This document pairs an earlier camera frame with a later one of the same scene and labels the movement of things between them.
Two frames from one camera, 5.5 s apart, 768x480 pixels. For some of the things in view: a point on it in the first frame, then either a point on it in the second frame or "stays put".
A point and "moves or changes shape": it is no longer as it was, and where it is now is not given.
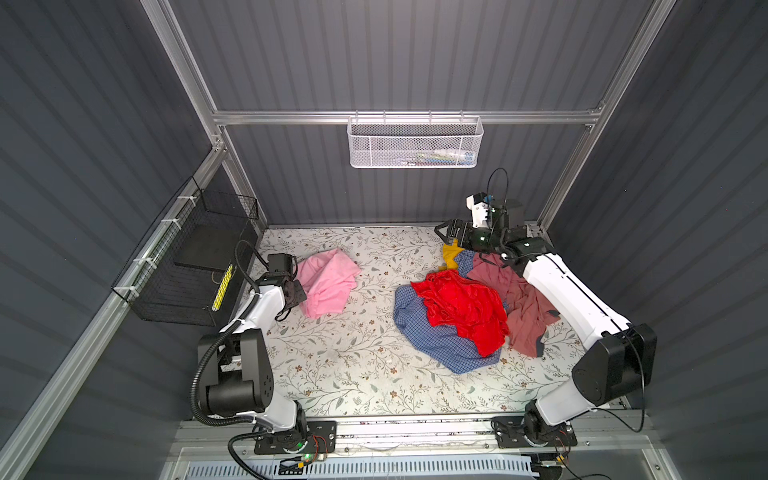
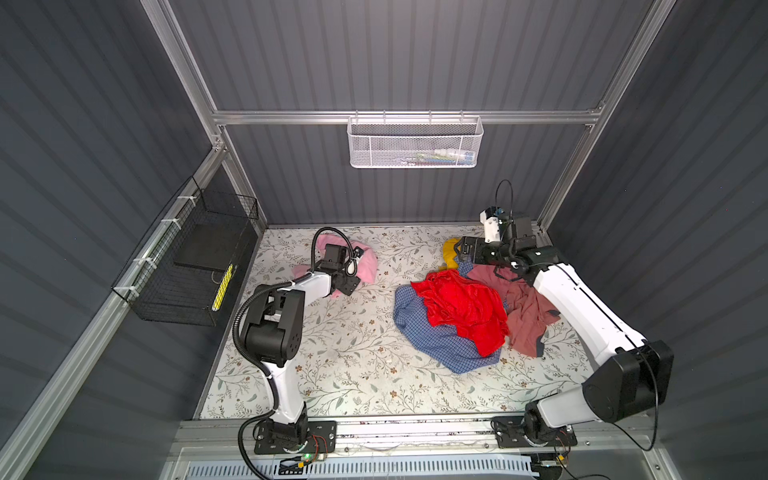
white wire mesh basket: [415, 142] stays put
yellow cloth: [450, 251] stays put
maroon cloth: [527, 315] stays put
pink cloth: [327, 278] moves or changes shape
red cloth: [475, 311] stays put
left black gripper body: [297, 294] -> [346, 282]
